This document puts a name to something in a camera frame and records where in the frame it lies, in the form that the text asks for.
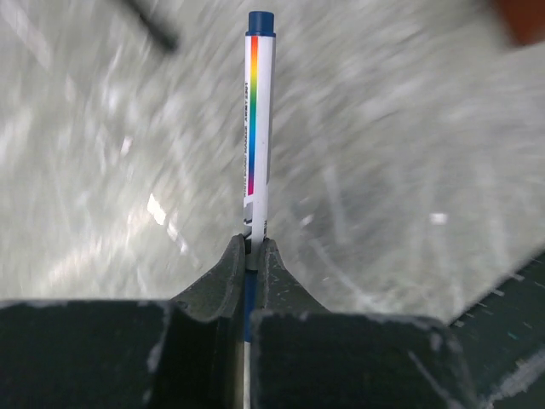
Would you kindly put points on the white rainbow whiteboard marker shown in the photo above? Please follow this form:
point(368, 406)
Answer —
point(259, 69)

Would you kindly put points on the black perforated music stand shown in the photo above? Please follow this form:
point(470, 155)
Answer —
point(161, 31)

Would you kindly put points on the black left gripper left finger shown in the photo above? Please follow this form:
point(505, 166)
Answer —
point(185, 352)

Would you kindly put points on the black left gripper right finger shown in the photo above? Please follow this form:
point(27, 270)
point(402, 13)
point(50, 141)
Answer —
point(304, 356)

